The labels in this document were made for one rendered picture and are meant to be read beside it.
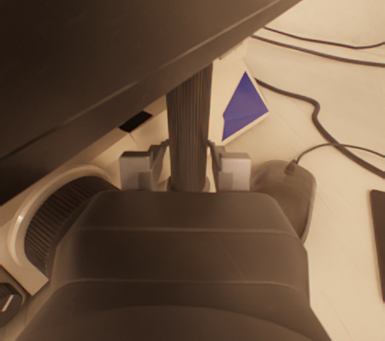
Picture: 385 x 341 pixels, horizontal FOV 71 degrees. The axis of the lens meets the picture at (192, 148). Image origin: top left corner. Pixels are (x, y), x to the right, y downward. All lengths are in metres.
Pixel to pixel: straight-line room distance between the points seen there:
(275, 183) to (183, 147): 0.10
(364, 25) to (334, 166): 0.40
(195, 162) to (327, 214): 0.15
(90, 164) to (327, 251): 0.19
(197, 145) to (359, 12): 0.56
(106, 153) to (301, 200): 0.15
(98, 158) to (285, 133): 0.23
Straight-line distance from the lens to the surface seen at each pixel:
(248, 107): 0.32
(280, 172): 0.25
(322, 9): 0.68
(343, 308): 0.24
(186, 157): 0.16
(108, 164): 0.21
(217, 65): 0.30
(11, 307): 0.21
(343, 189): 0.31
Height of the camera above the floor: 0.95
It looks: 42 degrees down
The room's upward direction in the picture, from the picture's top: 1 degrees clockwise
